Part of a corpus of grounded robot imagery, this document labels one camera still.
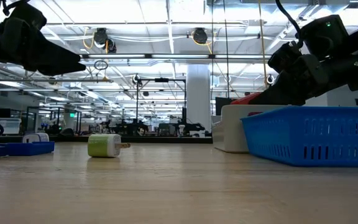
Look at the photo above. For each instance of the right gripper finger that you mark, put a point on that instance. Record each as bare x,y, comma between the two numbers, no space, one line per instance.
287,90

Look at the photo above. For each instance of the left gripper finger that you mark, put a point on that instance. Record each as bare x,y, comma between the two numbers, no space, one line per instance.
51,59

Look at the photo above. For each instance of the red USB wall charger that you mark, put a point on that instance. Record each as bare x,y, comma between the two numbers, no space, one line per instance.
245,99

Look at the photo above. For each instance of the white blue USB charger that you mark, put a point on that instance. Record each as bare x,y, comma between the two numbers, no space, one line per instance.
36,137

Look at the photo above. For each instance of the green white USB charger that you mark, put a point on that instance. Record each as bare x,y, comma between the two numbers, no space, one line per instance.
99,145

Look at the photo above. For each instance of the black background robot arm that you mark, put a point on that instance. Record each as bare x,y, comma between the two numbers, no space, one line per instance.
135,128
194,128

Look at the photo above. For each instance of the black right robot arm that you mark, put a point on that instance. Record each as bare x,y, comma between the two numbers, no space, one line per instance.
325,37

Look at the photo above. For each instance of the small round ceiling reel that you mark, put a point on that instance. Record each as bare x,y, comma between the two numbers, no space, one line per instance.
136,77
270,79

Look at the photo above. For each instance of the blue plastic basket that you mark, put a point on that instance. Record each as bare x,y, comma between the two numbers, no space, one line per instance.
309,137

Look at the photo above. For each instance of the white plastic tray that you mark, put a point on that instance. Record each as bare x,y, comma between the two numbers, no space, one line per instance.
230,130

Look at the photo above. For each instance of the clear plastic storage bin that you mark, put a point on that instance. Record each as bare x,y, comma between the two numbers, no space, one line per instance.
8,126

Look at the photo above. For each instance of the white building column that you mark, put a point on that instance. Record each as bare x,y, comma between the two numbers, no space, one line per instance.
198,93

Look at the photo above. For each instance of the black background rig frame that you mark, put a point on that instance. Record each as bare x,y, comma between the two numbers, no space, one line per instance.
137,105

